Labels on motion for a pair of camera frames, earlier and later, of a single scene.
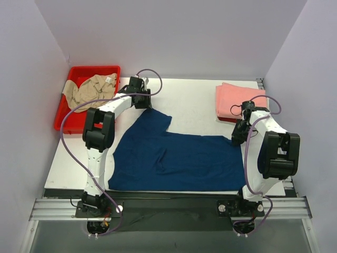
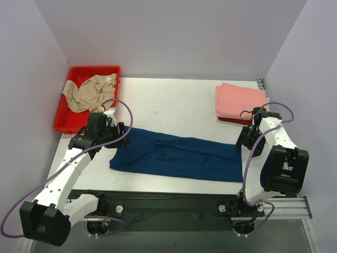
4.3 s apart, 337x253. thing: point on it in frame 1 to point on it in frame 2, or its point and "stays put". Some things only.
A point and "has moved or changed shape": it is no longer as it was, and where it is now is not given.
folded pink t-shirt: x=229 y=99 stays put
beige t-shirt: x=101 y=86 stays put
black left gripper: x=143 y=103 to x=120 y=134
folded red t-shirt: x=234 y=120 stays put
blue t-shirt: x=147 y=157 has moved or changed shape
